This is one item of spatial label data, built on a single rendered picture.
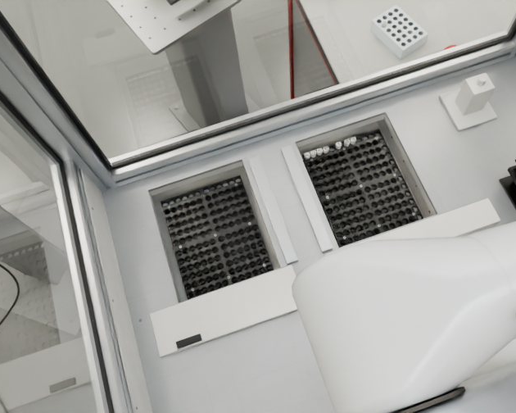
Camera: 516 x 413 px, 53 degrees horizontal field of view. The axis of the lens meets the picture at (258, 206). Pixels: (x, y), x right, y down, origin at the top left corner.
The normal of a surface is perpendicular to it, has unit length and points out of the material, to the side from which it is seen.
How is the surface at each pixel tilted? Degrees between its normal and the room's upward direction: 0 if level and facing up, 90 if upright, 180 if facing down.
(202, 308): 0
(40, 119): 90
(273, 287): 0
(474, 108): 90
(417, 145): 0
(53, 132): 90
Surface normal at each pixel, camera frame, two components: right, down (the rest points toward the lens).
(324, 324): -0.77, 0.00
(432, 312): -0.24, -0.32
